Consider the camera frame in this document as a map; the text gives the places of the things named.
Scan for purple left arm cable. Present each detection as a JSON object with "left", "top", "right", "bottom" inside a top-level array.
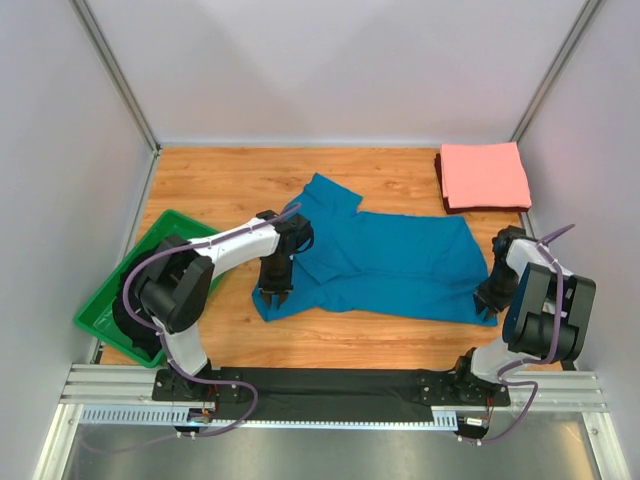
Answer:
[{"left": 79, "top": 202, "right": 303, "bottom": 455}]

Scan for aluminium frame post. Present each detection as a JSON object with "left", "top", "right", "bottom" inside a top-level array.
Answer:
[
  {"left": 68, "top": 0, "right": 162, "bottom": 151},
  {"left": 510, "top": 0, "right": 605, "bottom": 143}
]

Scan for blue t shirt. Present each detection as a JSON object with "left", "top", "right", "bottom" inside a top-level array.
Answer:
[{"left": 252, "top": 174, "right": 498, "bottom": 327}]

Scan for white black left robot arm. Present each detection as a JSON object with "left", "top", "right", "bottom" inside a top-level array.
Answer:
[{"left": 123, "top": 205, "right": 314, "bottom": 383}]

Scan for aluminium frame post left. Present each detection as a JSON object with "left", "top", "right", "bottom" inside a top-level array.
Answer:
[{"left": 68, "top": 0, "right": 162, "bottom": 151}]

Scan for folded pink t shirt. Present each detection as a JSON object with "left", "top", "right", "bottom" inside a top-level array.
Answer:
[{"left": 439, "top": 142, "right": 532, "bottom": 209}]

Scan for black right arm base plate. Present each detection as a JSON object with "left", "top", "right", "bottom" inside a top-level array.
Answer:
[{"left": 416, "top": 370, "right": 511, "bottom": 407}]

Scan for green plastic tray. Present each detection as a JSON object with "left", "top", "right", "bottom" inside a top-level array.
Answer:
[{"left": 74, "top": 208, "right": 226, "bottom": 370}]

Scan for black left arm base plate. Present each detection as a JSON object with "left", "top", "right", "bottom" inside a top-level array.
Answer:
[{"left": 151, "top": 367, "right": 214, "bottom": 402}]

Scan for slotted aluminium cable rail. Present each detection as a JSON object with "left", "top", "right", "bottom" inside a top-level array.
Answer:
[{"left": 79, "top": 403, "right": 461, "bottom": 431}]

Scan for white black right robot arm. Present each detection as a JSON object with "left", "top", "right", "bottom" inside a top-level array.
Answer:
[{"left": 450, "top": 224, "right": 596, "bottom": 405}]

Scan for black t shirts in tray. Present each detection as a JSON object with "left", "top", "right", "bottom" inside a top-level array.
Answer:
[{"left": 112, "top": 249, "right": 161, "bottom": 359}]

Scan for aluminium frame post right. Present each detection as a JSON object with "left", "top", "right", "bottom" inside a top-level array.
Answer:
[{"left": 510, "top": 0, "right": 605, "bottom": 143}]

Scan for black front mounting strip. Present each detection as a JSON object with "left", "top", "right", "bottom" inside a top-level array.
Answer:
[{"left": 214, "top": 368, "right": 434, "bottom": 423}]

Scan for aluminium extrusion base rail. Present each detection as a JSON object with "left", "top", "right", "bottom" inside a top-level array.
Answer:
[{"left": 61, "top": 364, "right": 607, "bottom": 413}]

